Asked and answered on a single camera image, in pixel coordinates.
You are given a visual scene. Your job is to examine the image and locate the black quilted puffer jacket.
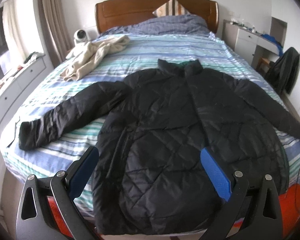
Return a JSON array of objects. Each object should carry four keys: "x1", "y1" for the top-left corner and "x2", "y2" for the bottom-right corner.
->
[{"x1": 19, "y1": 60, "x2": 300, "y2": 235}]

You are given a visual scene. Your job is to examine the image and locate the cream fleece garment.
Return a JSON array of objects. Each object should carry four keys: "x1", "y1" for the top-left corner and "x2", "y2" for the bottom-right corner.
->
[{"x1": 60, "y1": 35, "x2": 130, "y2": 81}]

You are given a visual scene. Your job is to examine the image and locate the blue plaid folded duvet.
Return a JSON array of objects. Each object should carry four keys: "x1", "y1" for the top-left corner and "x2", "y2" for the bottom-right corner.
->
[{"x1": 100, "y1": 14, "x2": 211, "y2": 37}]

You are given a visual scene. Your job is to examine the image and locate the blue cloth on desk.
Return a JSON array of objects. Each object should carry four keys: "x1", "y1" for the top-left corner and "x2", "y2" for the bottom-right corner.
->
[{"x1": 261, "y1": 34, "x2": 283, "y2": 56}]

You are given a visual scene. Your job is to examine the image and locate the blue striped bed sheet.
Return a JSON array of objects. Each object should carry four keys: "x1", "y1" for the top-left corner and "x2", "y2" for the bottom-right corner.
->
[{"x1": 0, "y1": 31, "x2": 300, "y2": 218}]

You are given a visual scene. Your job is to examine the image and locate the white desk with drawers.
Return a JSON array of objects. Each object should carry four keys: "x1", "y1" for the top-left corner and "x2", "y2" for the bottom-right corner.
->
[{"x1": 222, "y1": 20, "x2": 279, "y2": 68}]

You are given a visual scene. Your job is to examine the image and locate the brown striped pillow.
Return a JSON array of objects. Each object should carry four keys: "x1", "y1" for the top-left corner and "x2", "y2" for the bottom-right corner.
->
[{"x1": 152, "y1": 0, "x2": 190, "y2": 17}]

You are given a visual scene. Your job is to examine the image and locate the white drawer cabinet left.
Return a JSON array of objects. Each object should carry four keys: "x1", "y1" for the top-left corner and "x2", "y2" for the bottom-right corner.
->
[{"x1": 0, "y1": 55, "x2": 52, "y2": 128}]

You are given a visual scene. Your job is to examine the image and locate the black garment on chair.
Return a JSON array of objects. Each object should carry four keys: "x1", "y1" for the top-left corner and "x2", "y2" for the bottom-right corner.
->
[{"x1": 264, "y1": 47, "x2": 300, "y2": 95}]

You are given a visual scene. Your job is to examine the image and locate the beige curtain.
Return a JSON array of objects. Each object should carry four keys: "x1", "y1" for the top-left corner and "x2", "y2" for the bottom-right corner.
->
[{"x1": 38, "y1": 0, "x2": 72, "y2": 68}]

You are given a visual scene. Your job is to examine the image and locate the brown wooden headboard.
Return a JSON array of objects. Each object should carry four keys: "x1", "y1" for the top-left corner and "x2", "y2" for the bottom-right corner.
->
[{"x1": 95, "y1": 0, "x2": 219, "y2": 34}]

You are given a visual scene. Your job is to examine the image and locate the orange red bed base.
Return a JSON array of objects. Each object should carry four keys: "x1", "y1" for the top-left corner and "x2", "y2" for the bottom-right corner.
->
[{"x1": 47, "y1": 184, "x2": 300, "y2": 238}]

